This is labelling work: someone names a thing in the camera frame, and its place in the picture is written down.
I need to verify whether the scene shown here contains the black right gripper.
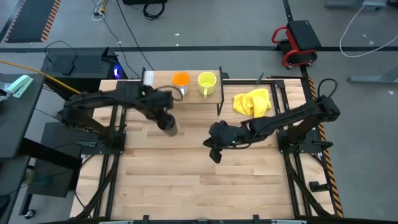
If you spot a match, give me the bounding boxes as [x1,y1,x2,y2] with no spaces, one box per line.
[202,120,249,164]

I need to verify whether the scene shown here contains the black coiled cable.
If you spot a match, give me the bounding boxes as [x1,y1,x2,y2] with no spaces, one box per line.
[142,1,166,21]

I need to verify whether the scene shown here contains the white coiled cable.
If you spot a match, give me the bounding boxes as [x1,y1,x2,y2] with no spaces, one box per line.
[91,0,109,22]

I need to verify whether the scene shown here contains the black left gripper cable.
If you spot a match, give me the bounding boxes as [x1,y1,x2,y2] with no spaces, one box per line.
[154,85,185,102]

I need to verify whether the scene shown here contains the black computer tower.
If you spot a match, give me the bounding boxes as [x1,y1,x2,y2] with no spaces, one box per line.
[40,46,125,93]

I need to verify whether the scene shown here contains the white floor cable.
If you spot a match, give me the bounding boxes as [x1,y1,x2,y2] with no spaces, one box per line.
[338,4,398,58]

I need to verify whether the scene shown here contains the grey stand foot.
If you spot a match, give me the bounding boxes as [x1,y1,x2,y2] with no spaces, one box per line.
[347,65,398,85]

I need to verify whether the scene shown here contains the black table frame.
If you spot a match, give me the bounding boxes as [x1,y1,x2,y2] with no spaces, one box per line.
[70,79,345,224]

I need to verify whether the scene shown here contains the yellow floor cable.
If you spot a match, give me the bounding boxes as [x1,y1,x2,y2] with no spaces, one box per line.
[0,59,82,95]

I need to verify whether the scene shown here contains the black mat with orange stripes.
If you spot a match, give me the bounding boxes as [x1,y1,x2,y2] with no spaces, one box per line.
[3,0,62,44]

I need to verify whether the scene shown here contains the black wire rack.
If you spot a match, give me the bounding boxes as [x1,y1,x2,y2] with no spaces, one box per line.
[141,65,225,116]

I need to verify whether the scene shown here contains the black desk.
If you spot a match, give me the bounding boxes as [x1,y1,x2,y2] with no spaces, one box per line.
[0,73,47,159]

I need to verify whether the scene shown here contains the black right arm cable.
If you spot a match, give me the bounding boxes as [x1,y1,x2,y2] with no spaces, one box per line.
[317,78,339,99]

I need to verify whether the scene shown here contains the mint green stapler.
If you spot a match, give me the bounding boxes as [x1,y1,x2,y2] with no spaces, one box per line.
[6,74,34,99]

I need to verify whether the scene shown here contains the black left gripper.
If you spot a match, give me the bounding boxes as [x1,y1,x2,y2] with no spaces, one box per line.
[141,86,178,130]

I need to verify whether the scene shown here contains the red and black stool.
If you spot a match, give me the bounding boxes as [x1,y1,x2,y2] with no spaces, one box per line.
[271,19,323,71]

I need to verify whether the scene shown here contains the small yellow mug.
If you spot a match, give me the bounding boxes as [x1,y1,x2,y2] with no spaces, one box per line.
[197,71,218,99]

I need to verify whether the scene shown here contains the white mug with orange inside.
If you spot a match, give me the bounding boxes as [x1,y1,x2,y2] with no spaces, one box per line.
[171,70,192,96]

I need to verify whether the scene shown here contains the yellow cloth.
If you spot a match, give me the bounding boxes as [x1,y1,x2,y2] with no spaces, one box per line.
[232,88,272,118]

